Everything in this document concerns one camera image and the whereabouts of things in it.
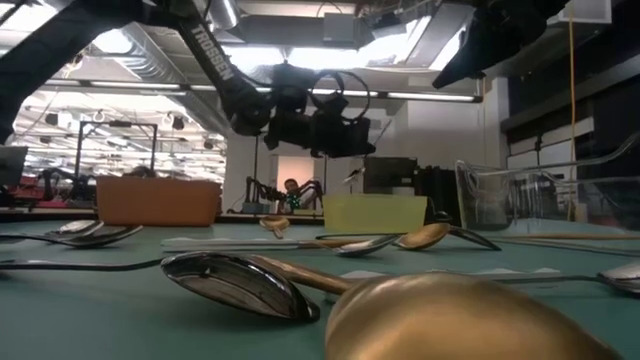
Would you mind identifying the clear glass tray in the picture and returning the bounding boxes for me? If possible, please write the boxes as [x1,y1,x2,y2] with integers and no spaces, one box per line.
[453,130,640,251]

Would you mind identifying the orange plastic bin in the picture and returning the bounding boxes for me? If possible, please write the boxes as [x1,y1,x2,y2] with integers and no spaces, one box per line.
[95,174,223,229]

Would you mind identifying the yellow plastic bin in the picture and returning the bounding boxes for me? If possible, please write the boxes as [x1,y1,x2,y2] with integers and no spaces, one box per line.
[322,193,430,235]

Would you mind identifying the black storage unit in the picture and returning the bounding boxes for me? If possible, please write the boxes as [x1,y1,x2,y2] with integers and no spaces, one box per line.
[417,167,461,226]

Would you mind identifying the black table frame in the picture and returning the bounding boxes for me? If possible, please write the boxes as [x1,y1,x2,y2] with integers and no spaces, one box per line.
[0,208,326,226]

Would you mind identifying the gold spoon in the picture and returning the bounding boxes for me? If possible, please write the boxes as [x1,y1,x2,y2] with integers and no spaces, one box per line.
[247,254,621,360]
[299,222,452,252]
[258,214,292,240]

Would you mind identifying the grey ceiling box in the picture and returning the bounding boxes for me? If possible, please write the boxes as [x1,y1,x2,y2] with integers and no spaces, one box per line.
[322,13,357,45]

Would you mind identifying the black station frame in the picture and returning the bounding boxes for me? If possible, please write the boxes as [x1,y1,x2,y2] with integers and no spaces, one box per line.
[253,134,330,216]
[74,119,160,201]

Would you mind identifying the black cabinet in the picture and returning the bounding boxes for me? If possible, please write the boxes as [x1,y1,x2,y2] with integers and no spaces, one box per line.
[363,156,419,195]

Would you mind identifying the person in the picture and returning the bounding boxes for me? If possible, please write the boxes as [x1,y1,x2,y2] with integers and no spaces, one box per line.
[122,165,156,179]
[279,178,321,214]

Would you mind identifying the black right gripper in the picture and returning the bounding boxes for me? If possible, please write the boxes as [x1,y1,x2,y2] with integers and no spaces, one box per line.
[432,0,571,92]

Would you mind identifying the silver spoons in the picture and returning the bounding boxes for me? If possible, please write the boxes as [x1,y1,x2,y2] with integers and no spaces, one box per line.
[0,224,145,250]

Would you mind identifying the green table mat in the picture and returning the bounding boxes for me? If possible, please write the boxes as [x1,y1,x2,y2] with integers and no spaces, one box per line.
[0,220,640,360]

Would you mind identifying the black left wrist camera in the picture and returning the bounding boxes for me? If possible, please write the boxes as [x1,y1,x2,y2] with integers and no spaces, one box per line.
[272,63,316,112]

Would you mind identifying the silver ventilation duct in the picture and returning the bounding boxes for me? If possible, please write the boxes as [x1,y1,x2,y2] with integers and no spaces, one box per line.
[204,0,241,31]

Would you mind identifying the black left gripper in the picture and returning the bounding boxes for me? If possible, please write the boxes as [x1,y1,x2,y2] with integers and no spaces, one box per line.
[263,107,377,158]

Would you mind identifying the dark computer monitor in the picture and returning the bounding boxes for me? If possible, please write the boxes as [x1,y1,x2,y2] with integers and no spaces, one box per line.
[0,146,29,189]

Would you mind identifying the long ceiling light tube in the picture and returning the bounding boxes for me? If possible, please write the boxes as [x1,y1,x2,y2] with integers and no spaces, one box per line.
[39,79,484,105]

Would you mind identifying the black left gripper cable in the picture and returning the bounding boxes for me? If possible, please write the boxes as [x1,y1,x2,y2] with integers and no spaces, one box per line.
[309,69,372,124]

